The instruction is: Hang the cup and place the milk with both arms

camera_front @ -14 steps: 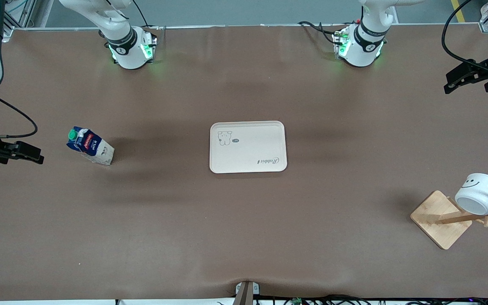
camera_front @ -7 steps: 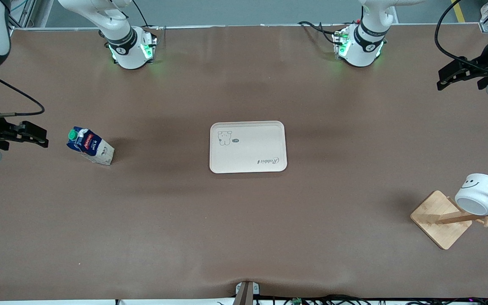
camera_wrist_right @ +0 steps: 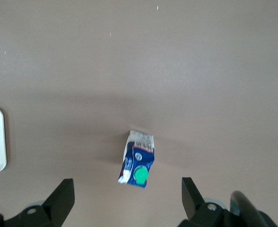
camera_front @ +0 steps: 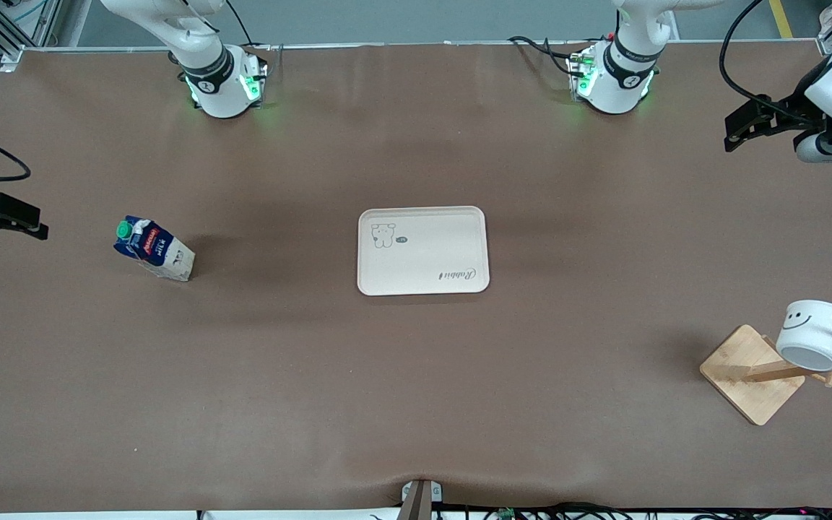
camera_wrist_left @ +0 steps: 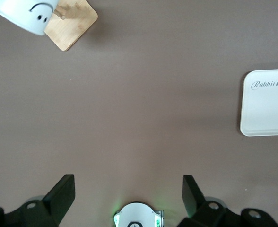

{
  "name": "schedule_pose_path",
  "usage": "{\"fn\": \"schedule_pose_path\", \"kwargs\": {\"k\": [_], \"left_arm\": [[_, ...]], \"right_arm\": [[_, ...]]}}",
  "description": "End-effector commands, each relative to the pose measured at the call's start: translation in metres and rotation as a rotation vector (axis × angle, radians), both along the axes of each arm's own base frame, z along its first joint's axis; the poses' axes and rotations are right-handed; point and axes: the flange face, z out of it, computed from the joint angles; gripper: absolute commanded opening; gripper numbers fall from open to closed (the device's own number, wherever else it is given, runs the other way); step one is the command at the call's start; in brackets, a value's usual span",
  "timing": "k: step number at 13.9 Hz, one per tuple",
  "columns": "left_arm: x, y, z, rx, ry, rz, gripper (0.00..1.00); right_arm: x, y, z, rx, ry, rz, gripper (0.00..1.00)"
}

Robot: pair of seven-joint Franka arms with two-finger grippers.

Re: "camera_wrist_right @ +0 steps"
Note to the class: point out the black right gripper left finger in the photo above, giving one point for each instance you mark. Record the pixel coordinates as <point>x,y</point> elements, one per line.
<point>56,208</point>

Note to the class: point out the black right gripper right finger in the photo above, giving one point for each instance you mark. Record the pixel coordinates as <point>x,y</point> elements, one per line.
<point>195,212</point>

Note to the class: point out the blue white milk carton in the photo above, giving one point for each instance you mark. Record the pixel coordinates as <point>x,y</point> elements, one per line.
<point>137,163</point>

